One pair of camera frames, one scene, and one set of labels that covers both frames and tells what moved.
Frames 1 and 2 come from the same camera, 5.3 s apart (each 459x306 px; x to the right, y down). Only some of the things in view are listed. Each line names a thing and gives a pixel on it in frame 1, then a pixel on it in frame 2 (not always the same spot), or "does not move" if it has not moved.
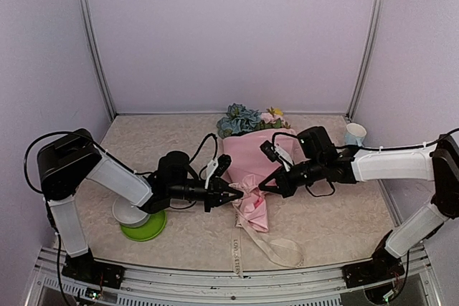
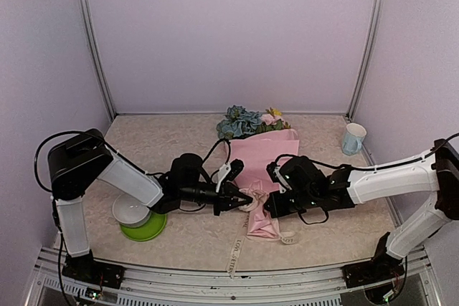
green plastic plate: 147,231 does not move
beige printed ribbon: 239,226 to 248,201
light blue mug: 355,134 does not move
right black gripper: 284,185 to 277,210
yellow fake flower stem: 277,111 does not move
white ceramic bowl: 128,214 does not move
